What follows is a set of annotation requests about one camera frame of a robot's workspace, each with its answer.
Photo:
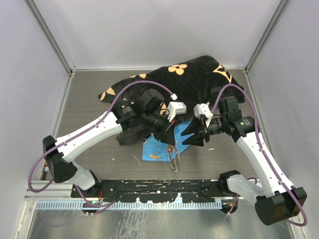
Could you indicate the black floral plush pillow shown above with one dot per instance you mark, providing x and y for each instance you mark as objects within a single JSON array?
[{"x": 196, "y": 81}]

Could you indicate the large metal keyring with rings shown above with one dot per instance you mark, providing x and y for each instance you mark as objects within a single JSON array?
[{"x": 173, "y": 159}]

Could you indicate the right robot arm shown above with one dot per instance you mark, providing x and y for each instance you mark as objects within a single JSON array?
[{"x": 276, "y": 198}]

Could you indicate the white slotted cable duct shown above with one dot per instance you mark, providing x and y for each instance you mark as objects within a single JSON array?
[{"x": 81, "y": 205}]

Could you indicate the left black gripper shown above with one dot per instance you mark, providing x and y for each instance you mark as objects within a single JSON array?
[{"x": 168, "y": 136}]

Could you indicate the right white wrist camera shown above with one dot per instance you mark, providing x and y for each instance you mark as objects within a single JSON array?
[{"x": 202, "y": 111}]

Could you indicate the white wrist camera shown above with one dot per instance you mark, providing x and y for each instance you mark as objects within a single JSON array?
[
  {"x": 175, "y": 108},
  {"x": 202, "y": 111}
]

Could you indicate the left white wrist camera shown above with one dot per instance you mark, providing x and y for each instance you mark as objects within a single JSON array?
[{"x": 175, "y": 108}]

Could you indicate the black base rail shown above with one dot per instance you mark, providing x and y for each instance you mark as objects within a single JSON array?
[{"x": 160, "y": 191}]

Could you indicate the blue cartoon print cloth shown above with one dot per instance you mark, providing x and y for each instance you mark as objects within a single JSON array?
[{"x": 156, "y": 151}]

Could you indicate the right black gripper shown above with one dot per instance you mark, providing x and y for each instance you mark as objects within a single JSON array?
[{"x": 199, "y": 126}]

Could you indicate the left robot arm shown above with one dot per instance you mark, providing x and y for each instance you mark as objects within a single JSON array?
[{"x": 60, "y": 153}]

